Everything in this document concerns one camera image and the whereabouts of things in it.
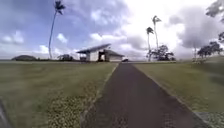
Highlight white building with slanted roof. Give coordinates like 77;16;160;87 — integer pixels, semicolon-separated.
76;43;126;63

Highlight dark asphalt path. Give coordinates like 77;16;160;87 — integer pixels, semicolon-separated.
83;62;211;128

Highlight dark bush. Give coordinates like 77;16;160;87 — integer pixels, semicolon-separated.
57;53;74;62

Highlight dark leafy tree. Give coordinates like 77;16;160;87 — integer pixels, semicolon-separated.
197;41;224;58
146;44;176;62

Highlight grass lawn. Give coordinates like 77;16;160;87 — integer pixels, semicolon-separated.
0;61;120;128
133;56;224;128

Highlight tall palm tree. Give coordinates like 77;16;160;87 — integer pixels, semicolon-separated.
48;0;67;60

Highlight low dark domed building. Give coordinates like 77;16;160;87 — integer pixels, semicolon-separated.
11;54;38;62

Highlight overhanging tree branches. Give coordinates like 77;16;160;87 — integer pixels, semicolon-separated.
205;0;224;24

